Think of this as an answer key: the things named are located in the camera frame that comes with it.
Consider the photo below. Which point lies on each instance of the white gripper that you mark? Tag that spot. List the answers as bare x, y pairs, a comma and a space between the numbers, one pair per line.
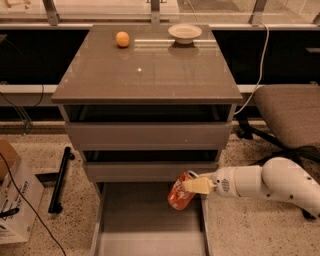
224, 182

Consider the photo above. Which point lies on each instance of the red coke can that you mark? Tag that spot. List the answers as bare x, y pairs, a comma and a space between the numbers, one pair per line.
178, 198

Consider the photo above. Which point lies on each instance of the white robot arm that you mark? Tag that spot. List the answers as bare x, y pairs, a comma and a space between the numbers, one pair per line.
279, 179

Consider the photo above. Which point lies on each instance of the open bottom grey drawer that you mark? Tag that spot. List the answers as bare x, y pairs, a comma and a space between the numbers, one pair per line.
135, 219

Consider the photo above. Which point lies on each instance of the grey drawer cabinet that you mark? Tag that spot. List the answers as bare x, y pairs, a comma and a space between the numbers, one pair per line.
154, 80

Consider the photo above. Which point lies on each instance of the middle grey drawer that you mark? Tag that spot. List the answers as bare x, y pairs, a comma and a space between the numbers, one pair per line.
143, 171

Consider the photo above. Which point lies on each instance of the top grey drawer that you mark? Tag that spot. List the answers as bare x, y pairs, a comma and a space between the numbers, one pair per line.
118, 137

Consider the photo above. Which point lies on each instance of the grey office chair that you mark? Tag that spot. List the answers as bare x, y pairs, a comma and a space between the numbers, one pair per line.
292, 113

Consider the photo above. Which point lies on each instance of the white ceramic bowl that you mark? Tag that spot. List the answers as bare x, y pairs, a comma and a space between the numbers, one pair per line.
184, 33

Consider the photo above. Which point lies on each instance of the black metal bar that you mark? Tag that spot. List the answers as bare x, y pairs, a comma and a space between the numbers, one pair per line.
55, 206

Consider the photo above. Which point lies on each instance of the orange fruit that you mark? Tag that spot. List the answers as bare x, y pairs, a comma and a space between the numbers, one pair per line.
122, 39

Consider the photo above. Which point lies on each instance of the cardboard box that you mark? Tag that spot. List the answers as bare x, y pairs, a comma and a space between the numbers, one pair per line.
20, 193

